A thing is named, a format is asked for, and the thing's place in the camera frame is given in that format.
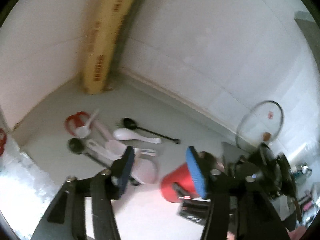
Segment white smooth rice paddle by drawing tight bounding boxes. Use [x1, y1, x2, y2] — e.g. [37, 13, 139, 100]
[86, 139, 127, 160]

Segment black clay pot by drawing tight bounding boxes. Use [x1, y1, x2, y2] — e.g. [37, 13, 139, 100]
[246, 142, 280, 178]

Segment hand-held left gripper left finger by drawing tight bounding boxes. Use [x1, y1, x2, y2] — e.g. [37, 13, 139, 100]
[31, 146, 135, 240]

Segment small white plastic spoon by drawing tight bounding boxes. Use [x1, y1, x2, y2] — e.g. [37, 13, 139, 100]
[76, 109, 100, 138]

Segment black wok with wooden handle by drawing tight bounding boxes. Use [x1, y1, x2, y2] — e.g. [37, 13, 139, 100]
[275, 152, 299, 200]

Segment red-handled scissors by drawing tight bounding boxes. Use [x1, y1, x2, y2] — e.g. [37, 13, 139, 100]
[65, 111, 91, 137]

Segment yellow cling film roll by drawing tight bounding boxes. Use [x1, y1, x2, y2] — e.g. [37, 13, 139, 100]
[80, 0, 144, 95]

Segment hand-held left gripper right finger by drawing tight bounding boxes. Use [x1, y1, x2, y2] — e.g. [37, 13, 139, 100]
[185, 146, 292, 240]

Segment small black spoon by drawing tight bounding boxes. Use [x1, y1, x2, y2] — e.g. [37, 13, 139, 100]
[122, 117, 181, 145]

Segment aluminium foil sheet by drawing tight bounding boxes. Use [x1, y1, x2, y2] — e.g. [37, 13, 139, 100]
[0, 152, 63, 230]

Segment red metal canister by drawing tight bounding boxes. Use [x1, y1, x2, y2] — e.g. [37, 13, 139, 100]
[161, 162, 200, 203]

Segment metal spoon with black handle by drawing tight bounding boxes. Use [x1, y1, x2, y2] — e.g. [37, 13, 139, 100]
[67, 138, 113, 169]

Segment glass pot lid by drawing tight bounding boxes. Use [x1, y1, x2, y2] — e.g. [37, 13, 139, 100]
[236, 100, 285, 155]

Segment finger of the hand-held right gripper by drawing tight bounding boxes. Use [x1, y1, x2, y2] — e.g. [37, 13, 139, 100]
[172, 182, 198, 200]

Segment white ceramic spoon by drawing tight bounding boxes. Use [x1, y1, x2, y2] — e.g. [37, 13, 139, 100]
[112, 128, 162, 144]

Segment pink folding knife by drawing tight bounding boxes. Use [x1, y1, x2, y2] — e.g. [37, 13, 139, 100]
[94, 120, 114, 140]

